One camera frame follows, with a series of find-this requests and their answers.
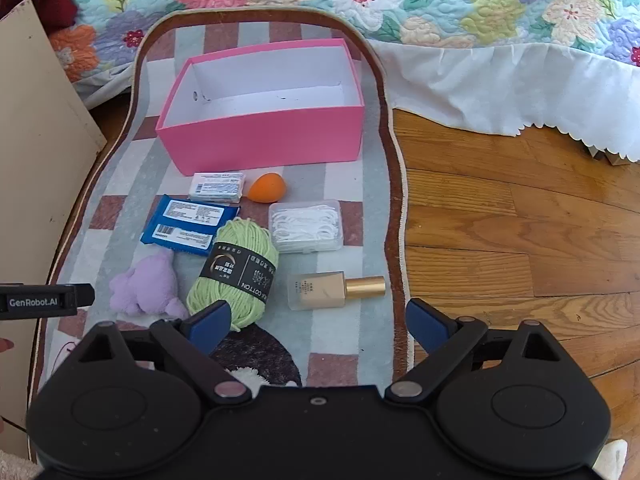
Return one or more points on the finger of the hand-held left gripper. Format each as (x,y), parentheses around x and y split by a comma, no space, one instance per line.
(85,295)

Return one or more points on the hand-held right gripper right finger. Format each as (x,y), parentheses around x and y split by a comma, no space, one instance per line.
(425,322)

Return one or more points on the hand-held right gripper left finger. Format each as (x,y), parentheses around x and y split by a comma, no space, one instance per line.
(212,325)

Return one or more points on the green yarn ball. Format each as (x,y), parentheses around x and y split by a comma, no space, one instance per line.
(235,280)

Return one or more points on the foundation bottle with gold cap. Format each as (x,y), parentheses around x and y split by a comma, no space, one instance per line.
(320,291)

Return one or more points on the clear floss pick box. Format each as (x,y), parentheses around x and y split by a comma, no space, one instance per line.
(306,226)

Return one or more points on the pink cardboard box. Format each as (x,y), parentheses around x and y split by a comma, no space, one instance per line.
(280,140)

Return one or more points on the person's left hand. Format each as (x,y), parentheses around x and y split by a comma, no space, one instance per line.
(5,345)

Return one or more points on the purple plush toy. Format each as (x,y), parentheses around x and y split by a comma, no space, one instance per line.
(145,285)

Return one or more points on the checkered floor rug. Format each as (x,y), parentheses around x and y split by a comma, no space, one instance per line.
(330,345)

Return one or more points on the blue wipes packet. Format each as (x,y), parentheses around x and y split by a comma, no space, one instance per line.
(187,225)

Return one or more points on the white tissue packet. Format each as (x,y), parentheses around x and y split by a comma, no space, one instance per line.
(218,187)

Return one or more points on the orange makeup sponge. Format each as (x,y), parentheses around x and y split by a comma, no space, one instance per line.
(267,188)

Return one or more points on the beige wooden board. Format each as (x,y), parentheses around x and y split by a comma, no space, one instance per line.
(45,135)

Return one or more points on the floral quilt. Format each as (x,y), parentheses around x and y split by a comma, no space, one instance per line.
(450,10)

